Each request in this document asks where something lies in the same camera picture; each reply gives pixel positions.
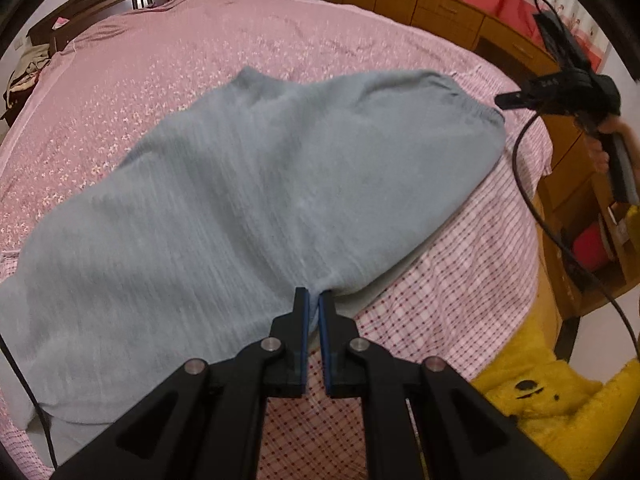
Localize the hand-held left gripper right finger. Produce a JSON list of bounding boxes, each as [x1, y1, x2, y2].
[[319, 290, 571, 480]]

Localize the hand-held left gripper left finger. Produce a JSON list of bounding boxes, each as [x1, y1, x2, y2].
[[50, 287, 308, 480]]

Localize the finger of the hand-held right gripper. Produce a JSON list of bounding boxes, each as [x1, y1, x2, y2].
[[494, 77, 546, 111]]

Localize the grey pants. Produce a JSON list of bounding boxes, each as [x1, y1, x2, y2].
[[0, 66, 507, 423]]

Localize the person's right hand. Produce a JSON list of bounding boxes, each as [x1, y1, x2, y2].
[[590, 115, 626, 173]]

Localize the wooden open cabinet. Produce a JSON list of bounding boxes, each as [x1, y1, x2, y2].
[[530, 110, 640, 361]]

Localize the red box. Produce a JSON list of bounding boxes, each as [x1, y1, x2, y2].
[[572, 220, 616, 273]]

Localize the yellow plush toy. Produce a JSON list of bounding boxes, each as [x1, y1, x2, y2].
[[470, 317, 640, 480]]

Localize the pink floral bedspread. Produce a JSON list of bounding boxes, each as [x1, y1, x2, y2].
[[0, 0, 556, 480]]

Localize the pile of clothes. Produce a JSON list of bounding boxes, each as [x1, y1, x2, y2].
[[5, 44, 51, 111]]

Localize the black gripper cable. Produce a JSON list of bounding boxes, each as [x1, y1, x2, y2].
[[0, 332, 58, 471], [511, 110, 640, 361]]

